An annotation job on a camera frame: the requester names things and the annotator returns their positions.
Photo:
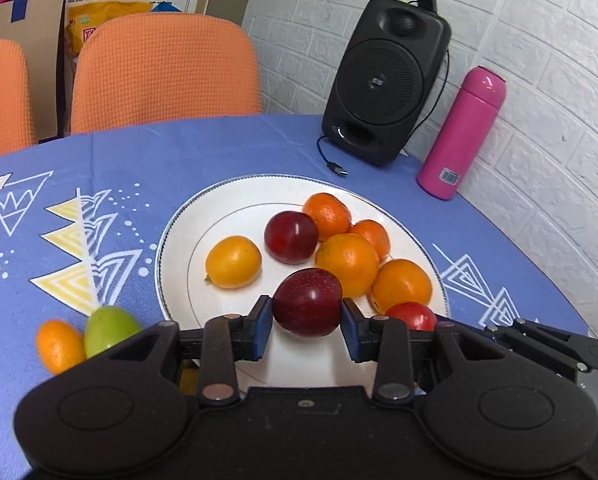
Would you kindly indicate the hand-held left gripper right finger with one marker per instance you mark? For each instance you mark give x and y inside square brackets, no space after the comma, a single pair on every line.
[351,335]

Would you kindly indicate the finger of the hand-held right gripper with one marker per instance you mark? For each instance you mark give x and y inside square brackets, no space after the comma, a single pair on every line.
[569,352]

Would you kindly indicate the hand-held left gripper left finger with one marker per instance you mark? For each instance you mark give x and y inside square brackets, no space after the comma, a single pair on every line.
[264,329]

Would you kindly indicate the dark red plum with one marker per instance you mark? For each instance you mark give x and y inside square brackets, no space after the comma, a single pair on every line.
[307,302]
[291,237]

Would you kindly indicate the red cherry tomato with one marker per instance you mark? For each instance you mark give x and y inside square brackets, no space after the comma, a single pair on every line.
[411,316]

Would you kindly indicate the orange mandarin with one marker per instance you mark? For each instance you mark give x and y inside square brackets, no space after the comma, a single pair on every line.
[348,265]
[374,237]
[326,215]
[401,285]

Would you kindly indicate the yellow-orange citrus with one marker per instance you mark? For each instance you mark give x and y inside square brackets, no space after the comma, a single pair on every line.
[234,262]

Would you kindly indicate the white ceramic plate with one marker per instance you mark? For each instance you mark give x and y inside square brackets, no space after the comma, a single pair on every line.
[219,210]

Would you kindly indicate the green jujube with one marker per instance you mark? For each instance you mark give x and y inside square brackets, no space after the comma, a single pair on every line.
[110,330]

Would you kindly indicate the small orange kumquat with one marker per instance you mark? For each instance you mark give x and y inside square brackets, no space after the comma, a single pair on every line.
[59,347]

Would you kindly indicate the blue printed tablecloth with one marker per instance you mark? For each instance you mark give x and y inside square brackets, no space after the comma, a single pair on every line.
[129,160]

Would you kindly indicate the pink bottle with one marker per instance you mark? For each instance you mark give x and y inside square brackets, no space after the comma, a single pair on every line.
[459,135]

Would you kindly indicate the black speaker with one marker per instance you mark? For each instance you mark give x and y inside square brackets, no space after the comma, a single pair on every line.
[379,85]

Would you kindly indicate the orange chair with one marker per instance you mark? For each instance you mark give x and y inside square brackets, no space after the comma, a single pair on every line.
[164,75]
[1,100]

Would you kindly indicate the blue packet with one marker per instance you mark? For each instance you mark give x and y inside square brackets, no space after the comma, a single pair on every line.
[166,7]

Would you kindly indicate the yellow snack bag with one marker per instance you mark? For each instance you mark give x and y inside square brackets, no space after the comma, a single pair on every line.
[104,12]

